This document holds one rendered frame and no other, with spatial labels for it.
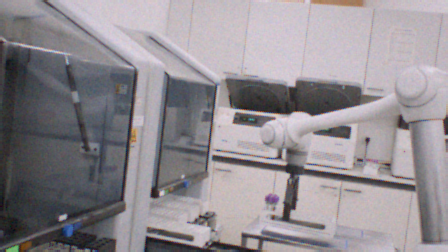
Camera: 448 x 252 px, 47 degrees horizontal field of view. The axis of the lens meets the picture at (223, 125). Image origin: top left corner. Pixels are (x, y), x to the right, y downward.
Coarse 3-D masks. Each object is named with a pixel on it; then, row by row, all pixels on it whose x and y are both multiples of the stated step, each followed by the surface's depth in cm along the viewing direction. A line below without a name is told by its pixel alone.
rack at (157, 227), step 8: (152, 224) 186; (160, 224) 188; (168, 224) 189; (176, 224) 189; (184, 224) 191; (192, 224) 192; (152, 232) 188; (160, 232) 191; (168, 232) 195; (176, 232) 194; (184, 232) 183; (192, 232) 182; (200, 232) 183; (208, 232) 188; (176, 240) 184; (184, 240) 183; (192, 240) 191; (200, 240) 181; (208, 240) 189
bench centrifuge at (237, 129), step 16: (240, 80) 431; (256, 80) 426; (272, 80) 424; (240, 96) 454; (256, 96) 448; (272, 96) 441; (288, 96) 435; (224, 112) 428; (240, 112) 424; (256, 112) 422; (272, 112) 464; (288, 112) 457; (224, 128) 422; (240, 128) 418; (256, 128) 414; (224, 144) 422; (240, 144) 419; (256, 144) 414
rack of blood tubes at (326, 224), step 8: (280, 208) 216; (264, 216) 210; (296, 216) 205; (304, 216) 206; (312, 216) 208; (320, 216) 209; (264, 224) 210; (272, 224) 209; (280, 224) 207; (288, 224) 206; (296, 224) 215; (304, 224) 214; (312, 224) 213; (320, 224) 212; (328, 224) 201; (304, 232) 205; (312, 232) 203; (328, 232) 201
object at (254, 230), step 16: (256, 224) 223; (336, 224) 242; (272, 240) 205; (288, 240) 203; (304, 240) 206; (320, 240) 209; (336, 240) 212; (352, 240) 215; (368, 240) 218; (384, 240) 222
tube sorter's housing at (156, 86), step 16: (96, 16) 178; (112, 32) 173; (144, 32) 248; (176, 48) 245; (160, 64) 176; (192, 64) 242; (160, 80) 177; (160, 96) 179; (144, 112) 171; (160, 112) 247; (144, 128) 171; (160, 128) 247; (144, 144) 172; (144, 160) 173; (144, 176) 175; (144, 192) 177; (176, 192) 246; (192, 192) 244; (144, 208) 178; (144, 224) 180; (144, 240) 182
